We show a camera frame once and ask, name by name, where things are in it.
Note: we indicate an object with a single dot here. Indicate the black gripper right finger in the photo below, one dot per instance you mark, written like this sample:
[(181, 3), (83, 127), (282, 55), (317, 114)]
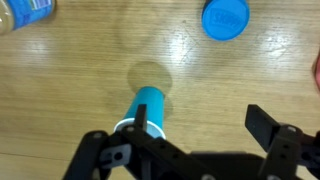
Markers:
[(286, 150)]

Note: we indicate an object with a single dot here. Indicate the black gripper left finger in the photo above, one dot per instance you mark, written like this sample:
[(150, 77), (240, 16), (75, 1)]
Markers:
[(150, 153)]

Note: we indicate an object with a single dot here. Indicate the blue jar lid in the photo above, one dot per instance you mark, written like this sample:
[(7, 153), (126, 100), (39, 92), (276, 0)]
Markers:
[(226, 18)]

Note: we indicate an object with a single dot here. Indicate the blue plastic cup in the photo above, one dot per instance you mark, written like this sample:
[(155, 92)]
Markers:
[(146, 105)]

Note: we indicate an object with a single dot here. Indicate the salmon pink cloth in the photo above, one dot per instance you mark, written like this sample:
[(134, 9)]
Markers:
[(317, 71)]

